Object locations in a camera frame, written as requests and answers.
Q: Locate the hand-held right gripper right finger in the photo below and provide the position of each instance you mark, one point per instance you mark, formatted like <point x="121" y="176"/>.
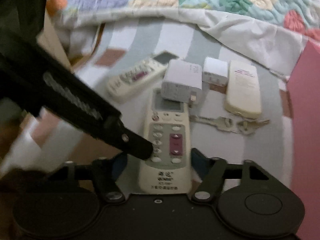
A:
<point x="197" y="162"/>

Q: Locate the pink cardboard box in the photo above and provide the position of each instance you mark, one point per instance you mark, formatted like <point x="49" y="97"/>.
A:
<point x="307" y="130"/>

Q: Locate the cream air conditioner remote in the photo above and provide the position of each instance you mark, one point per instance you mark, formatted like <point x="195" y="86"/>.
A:
<point x="135" y="76"/>
<point x="165" y="177"/>

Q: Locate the small white charger cube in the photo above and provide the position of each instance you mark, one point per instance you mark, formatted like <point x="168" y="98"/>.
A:
<point x="215" y="70"/>

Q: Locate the long cream remote control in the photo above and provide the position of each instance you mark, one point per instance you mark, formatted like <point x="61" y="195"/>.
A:
<point x="242" y="90"/>

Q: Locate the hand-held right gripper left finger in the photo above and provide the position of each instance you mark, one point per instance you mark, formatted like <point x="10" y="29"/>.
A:
<point x="120" y="166"/>

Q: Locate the bunch of keys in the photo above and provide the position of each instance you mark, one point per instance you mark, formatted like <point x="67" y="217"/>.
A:
<point x="225" y="125"/>

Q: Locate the white charger with prongs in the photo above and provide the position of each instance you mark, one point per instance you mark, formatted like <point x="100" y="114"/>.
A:
<point x="180" y="80"/>

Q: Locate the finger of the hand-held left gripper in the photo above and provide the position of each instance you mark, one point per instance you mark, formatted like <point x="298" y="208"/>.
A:
<point x="136" y="145"/>

